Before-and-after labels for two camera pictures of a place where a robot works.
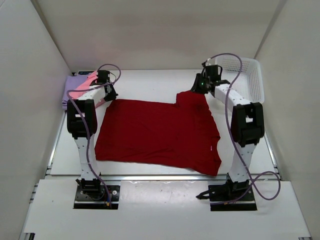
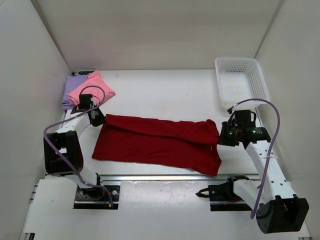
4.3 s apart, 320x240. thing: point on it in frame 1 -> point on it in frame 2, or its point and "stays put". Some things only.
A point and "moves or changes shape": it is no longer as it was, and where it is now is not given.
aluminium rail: [163, 178] stays put
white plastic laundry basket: [244, 76] stays put
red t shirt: [180, 135] moves or changes shape
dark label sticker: [85, 72] stays put
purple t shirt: [72, 82] stays put
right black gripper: [197, 88] -> [223, 140]
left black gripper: [111, 97] -> [101, 120]
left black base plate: [83, 201] stays put
